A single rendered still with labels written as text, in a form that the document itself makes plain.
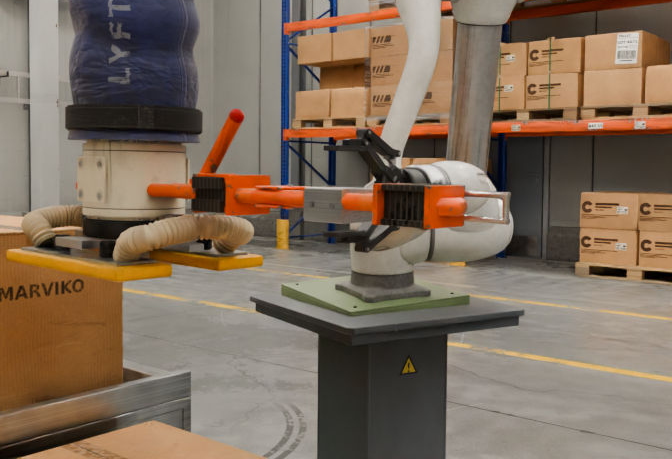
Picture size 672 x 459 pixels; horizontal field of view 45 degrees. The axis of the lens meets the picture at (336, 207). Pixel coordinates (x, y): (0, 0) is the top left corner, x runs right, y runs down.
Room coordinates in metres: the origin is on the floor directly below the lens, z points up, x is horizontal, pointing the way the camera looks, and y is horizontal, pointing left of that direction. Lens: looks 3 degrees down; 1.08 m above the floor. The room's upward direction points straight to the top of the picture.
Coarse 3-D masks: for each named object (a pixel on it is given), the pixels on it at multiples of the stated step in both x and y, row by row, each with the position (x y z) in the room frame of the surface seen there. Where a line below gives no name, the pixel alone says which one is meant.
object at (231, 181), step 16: (192, 176) 1.20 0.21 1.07; (208, 176) 1.22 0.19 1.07; (224, 176) 1.24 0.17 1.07; (240, 176) 1.17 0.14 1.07; (256, 176) 1.19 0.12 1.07; (192, 192) 1.21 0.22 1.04; (208, 192) 1.18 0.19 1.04; (224, 192) 1.16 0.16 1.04; (192, 208) 1.19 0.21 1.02; (208, 208) 1.17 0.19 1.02; (224, 208) 1.24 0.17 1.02; (240, 208) 1.17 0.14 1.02; (256, 208) 1.19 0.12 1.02
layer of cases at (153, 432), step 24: (120, 432) 1.60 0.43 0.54; (144, 432) 1.60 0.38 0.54; (168, 432) 1.61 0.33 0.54; (24, 456) 1.46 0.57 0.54; (48, 456) 1.46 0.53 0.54; (72, 456) 1.47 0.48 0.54; (96, 456) 1.47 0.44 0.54; (120, 456) 1.47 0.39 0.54; (144, 456) 1.47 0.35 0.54; (168, 456) 1.47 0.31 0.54; (192, 456) 1.47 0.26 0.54; (216, 456) 1.47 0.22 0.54; (240, 456) 1.47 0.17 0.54
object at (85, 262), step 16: (16, 256) 1.36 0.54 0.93; (32, 256) 1.32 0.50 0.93; (48, 256) 1.29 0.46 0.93; (64, 256) 1.28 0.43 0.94; (80, 256) 1.26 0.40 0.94; (96, 256) 1.26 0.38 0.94; (112, 256) 1.25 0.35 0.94; (80, 272) 1.22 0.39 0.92; (96, 272) 1.19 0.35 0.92; (112, 272) 1.16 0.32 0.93; (128, 272) 1.17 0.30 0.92; (144, 272) 1.19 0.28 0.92; (160, 272) 1.21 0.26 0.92
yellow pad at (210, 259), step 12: (204, 240) 1.39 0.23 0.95; (156, 252) 1.41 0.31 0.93; (168, 252) 1.39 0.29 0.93; (180, 252) 1.39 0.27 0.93; (192, 252) 1.37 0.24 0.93; (204, 252) 1.35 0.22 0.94; (216, 252) 1.35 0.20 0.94; (240, 252) 1.37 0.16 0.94; (180, 264) 1.37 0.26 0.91; (192, 264) 1.34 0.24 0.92; (204, 264) 1.32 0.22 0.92; (216, 264) 1.30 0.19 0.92; (228, 264) 1.31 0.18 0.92; (240, 264) 1.33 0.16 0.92; (252, 264) 1.35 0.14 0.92
